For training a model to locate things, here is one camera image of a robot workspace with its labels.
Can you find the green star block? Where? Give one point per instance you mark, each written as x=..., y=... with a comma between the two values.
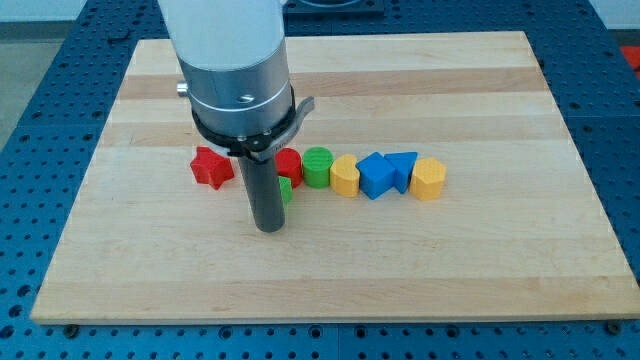
x=286, y=189

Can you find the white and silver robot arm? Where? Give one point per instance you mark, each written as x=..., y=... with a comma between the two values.
x=232, y=54

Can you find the red star block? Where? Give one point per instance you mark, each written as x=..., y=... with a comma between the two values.
x=211, y=168

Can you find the green cylinder block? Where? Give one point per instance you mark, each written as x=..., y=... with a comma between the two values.
x=316, y=163

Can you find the yellow heart block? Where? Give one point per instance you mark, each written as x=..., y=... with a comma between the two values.
x=345, y=176

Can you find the red cylinder block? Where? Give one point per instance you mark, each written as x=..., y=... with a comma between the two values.
x=289, y=164

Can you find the blue cube block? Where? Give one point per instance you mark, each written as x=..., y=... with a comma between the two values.
x=376, y=175

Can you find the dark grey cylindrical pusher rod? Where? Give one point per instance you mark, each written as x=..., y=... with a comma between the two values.
x=263, y=189

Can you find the blue triangle block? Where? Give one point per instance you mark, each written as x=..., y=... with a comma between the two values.
x=403, y=162

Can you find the yellow hexagon block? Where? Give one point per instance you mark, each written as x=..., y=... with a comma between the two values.
x=427, y=179

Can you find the light wooden board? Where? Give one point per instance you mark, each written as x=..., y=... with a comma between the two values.
x=518, y=233

